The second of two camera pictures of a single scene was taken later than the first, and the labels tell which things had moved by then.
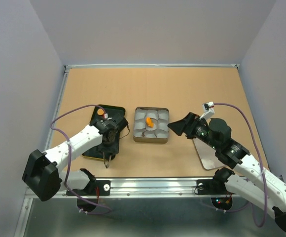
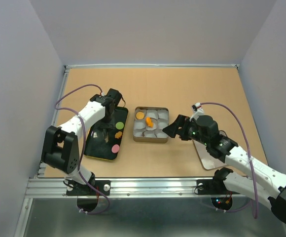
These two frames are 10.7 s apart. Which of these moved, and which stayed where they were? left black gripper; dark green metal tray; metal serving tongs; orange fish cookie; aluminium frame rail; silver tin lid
Moved: metal serving tongs; left black gripper
Stayed: silver tin lid; orange fish cookie; aluminium frame rail; dark green metal tray
